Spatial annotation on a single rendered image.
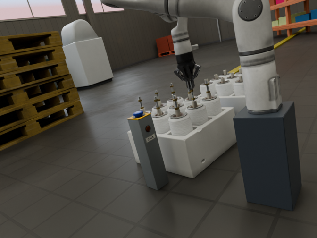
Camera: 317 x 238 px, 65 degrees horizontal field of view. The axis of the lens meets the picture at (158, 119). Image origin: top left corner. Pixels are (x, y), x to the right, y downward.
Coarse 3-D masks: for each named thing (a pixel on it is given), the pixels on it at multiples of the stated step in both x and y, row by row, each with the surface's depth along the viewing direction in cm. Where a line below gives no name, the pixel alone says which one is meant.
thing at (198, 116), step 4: (200, 108) 110; (204, 108) 111; (188, 112) 112; (192, 112) 110; (196, 112) 110; (200, 112) 110; (204, 112) 111; (192, 116) 111; (196, 116) 110; (200, 116) 111; (204, 116) 111; (192, 120) 112; (196, 120) 111; (200, 120) 111; (204, 120) 112; (208, 120) 114; (192, 124) 113; (196, 124) 112; (200, 124) 111
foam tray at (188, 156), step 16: (224, 112) 118; (208, 128) 109; (224, 128) 118; (160, 144) 111; (176, 144) 103; (192, 144) 102; (208, 144) 110; (224, 144) 118; (176, 160) 107; (192, 160) 103; (208, 160) 110; (192, 176) 103
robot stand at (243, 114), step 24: (240, 120) 73; (264, 120) 69; (288, 120) 70; (240, 144) 76; (264, 144) 71; (288, 144) 69; (264, 168) 74; (288, 168) 70; (264, 192) 77; (288, 192) 72
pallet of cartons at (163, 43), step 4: (168, 36) 1124; (156, 40) 1164; (160, 40) 1152; (164, 40) 1141; (168, 40) 1131; (172, 40) 1120; (160, 44) 1160; (164, 44) 1165; (168, 44) 1141; (172, 44) 1130; (160, 48) 1167; (164, 48) 1156; (168, 48) 1145; (172, 48) 1137; (160, 52) 1175; (164, 52) 1164; (168, 52) 1240; (172, 52) 1153; (160, 56) 1183
